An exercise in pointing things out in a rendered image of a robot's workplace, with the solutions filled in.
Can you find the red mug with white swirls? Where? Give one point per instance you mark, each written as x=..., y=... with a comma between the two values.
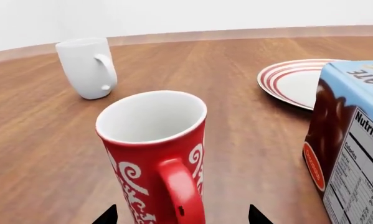
x=149, y=149

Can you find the white plate with red rings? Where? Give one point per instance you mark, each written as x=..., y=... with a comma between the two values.
x=293, y=86

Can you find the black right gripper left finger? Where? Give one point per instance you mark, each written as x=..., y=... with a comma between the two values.
x=109, y=217

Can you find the blue chocolate pudding box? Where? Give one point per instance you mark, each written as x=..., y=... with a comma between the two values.
x=348, y=140

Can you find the plain white mug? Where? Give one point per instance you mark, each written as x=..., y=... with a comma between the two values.
x=85, y=67

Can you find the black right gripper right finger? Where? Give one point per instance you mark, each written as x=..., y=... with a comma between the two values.
x=257, y=217

